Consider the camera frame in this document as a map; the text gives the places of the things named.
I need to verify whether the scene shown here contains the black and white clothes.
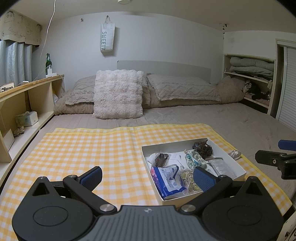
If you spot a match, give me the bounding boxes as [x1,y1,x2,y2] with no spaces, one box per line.
[242,80,272,101]

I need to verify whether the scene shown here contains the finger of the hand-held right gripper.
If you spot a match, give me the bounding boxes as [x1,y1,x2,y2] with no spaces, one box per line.
[255,150,296,167]
[278,139,296,150]

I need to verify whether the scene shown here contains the grey headboard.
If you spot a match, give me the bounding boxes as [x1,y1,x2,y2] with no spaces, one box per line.
[117,60,213,84]

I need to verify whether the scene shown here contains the yellow checked cloth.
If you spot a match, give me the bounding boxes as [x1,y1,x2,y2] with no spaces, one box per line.
[0,123,293,241]

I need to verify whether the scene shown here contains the folded grey blanket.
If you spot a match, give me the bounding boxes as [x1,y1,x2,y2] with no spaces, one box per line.
[230,57,275,71]
[229,66,274,77]

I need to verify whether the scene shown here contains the white face mask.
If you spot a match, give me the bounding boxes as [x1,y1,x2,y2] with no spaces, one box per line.
[147,152,188,169]

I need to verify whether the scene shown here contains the bag of pastel beads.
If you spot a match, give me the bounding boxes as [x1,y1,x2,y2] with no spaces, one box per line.
[184,150,207,169]

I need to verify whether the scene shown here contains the small tan box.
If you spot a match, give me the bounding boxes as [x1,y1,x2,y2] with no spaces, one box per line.
[0,82,15,93]

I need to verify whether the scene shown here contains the blue white wet wipes pack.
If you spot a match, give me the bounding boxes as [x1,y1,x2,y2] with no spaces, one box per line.
[150,165,187,200]

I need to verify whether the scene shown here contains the white hanging cable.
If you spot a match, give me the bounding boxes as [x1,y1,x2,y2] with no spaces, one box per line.
[44,0,57,56]

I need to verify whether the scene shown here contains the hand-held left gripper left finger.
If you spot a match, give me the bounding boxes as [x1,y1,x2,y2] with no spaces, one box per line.
[26,166,117,213]

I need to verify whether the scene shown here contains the tissue box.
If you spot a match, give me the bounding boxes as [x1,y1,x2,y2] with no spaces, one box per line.
[15,111,38,127]

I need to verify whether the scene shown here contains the clear bag with cream scrunchie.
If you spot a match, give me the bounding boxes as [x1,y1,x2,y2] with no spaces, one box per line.
[180,169,204,193]

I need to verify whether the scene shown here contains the wooden shelf unit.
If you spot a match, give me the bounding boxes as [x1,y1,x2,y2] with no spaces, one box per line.
[0,74,65,164]

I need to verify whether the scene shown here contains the white flat board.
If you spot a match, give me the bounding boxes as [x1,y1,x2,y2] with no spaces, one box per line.
[2,128,15,150]

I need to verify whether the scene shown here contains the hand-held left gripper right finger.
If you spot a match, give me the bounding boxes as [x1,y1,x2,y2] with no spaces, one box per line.
[180,167,270,213]

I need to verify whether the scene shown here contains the beige valance with drawings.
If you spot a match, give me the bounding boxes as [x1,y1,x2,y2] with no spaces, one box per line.
[0,10,42,45]

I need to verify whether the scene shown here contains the cream fluffy pillow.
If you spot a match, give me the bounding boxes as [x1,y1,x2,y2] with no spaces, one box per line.
[93,70,144,120]

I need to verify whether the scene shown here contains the grey packet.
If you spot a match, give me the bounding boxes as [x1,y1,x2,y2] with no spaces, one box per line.
[206,158,237,179]

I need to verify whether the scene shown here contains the white tote bag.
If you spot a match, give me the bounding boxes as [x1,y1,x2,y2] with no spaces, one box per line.
[100,16,115,56]

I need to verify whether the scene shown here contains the white wall shelf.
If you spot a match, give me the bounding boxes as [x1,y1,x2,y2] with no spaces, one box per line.
[222,54,277,114]

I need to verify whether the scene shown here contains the white louvered door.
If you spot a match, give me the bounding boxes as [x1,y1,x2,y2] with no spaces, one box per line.
[275,39,296,130]

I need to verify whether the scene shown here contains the white cardboard box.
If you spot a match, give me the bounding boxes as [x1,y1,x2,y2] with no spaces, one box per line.
[141,138,247,205]

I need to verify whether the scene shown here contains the grey curtain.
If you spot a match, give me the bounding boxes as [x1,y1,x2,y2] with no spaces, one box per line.
[0,39,33,87]

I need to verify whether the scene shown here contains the beige quilted pillow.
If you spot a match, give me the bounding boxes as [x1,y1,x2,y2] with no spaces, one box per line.
[146,74,221,102]
[65,75,154,106]

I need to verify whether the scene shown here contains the small clear plastic packet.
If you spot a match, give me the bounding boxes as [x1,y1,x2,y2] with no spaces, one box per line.
[151,152,170,168]

